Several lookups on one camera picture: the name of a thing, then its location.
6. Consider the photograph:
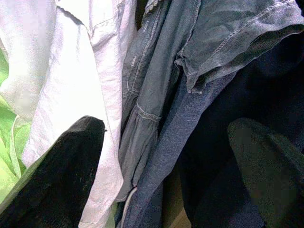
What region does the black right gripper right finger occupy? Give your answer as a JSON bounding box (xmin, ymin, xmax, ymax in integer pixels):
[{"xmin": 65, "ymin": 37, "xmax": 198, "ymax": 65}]
[{"xmin": 227, "ymin": 118, "xmax": 304, "ymax": 228}]

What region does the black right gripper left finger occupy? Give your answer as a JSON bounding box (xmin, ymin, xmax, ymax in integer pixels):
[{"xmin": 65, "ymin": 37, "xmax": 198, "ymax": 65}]
[{"xmin": 0, "ymin": 115, "xmax": 107, "ymax": 228}]

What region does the bright green garment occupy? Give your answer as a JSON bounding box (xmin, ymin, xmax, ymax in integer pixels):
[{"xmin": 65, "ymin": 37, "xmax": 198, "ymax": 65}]
[{"xmin": 0, "ymin": 46, "xmax": 33, "ymax": 206}]

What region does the dark navy garment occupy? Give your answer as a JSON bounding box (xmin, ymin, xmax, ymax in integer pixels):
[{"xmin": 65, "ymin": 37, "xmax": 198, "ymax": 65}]
[{"xmin": 178, "ymin": 23, "xmax": 304, "ymax": 228}]

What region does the white cotton shirt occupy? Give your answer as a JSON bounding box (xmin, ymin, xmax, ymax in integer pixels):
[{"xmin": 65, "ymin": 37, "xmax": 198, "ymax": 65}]
[{"xmin": 0, "ymin": 0, "xmax": 138, "ymax": 228}]

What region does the blue knit fabric garment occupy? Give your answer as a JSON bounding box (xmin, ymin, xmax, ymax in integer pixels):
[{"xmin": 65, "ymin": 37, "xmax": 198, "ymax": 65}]
[{"xmin": 117, "ymin": 71, "xmax": 238, "ymax": 228}]

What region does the grey-blue denim shirt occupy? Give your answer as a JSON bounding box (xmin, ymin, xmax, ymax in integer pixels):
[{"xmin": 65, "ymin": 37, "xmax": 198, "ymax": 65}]
[{"xmin": 116, "ymin": 0, "xmax": 304, "ymax": 203}]

